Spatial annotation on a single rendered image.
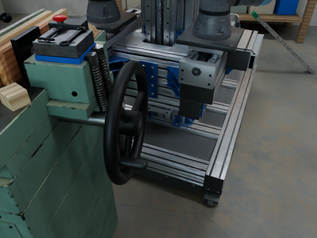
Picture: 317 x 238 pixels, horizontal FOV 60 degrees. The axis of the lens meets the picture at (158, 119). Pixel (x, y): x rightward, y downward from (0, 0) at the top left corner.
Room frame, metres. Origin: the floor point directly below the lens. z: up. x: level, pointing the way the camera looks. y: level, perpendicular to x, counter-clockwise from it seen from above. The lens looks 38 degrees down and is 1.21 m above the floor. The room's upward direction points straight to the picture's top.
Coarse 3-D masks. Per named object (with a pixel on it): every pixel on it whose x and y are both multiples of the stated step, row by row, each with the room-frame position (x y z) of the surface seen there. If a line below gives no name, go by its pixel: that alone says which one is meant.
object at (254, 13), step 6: (252, 12) 2.35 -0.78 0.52; (258, 18) 2.31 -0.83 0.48; (264, 24) 2.30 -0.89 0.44; (270, 30) 2.30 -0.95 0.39; (276, 36) 2.29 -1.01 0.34; (282, 42) 2.29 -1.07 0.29; (288, 48) 2.28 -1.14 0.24; (294, 54) 2.27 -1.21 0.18; (300, 60) 2.27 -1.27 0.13; (306, 66) 2.26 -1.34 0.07; (312, 72) 2.26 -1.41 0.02
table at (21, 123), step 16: (112, 80) 0.64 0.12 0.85; (32, 96) 0.48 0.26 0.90; (48, 96) 0.52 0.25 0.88; (0, 112) 0.43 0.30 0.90; (16, 112) 0.43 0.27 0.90; (32, 112) 0.45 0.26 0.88; (48, 112) 0.50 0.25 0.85; (64, 112) 0.49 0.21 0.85; (80, 112) 0.48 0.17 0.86; (0, 128) 0.38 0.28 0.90; (16, 128) 0.40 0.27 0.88; (32, 128) 0.44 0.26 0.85; (0, 144) 0.35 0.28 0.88; (16, 144) 0.39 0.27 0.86; (0, 160) 0.34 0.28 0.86
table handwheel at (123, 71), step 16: (128, 64) 0.53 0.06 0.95; (128, 80) 0.48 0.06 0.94; (144, 80) 0.62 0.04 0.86; (112, 96) 0.43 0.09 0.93; (144, 96) 0.62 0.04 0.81; (96, 112) 0.53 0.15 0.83; (112, 112) 0.41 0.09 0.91; (128, 112) 0.51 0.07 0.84; (144, 112) 0.62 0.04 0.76; (112, 128) 0.39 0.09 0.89; (128, 128) 0.48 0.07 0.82; (144, 128) 0.59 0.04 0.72; (112, 144) 0.38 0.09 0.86; (128, 144) 0.48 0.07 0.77; (112, 160) 0.37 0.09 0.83; (112, 176) 0.37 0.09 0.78; (128, 176) 0.43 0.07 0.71
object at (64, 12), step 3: (60, 9) 0.96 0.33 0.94; (63, 9) 0.96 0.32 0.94; (66, 9) 0.97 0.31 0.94; (57, 12) 0.93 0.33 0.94; (60, 12) 0.93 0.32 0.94; (63, 12) 0.94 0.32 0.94; (66, 12) 0.96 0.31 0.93; (51, 15) 0.90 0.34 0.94; (54, 15) 0.90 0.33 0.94; (66, 15) 0.96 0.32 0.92; (45, 18) 0.87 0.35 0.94; (48, 18) 0.87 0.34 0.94; (51, 18) 0.87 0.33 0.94; (42, 21) 0.84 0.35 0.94; (45, 21) 0.84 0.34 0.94; (48, 21) 0.85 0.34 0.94; (36, 24) 0.82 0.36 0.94; (39, 24) 0.82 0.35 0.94; (42, 24) 0.82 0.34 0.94
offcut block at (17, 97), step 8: (0, 88) 0.46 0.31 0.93; (8, 88) 0.46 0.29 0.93; (16, 88) 0.46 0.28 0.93; (24, 88) 0.46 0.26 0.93; (0, 96) 0.45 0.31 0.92; (8, 96) 0.43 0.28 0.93; (16, 96) 0.44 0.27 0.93; (24, 96) 0.45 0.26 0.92; (8, 104) 0.44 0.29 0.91; (16, 104) 0.44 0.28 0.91; (24, 104) 0.45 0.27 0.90
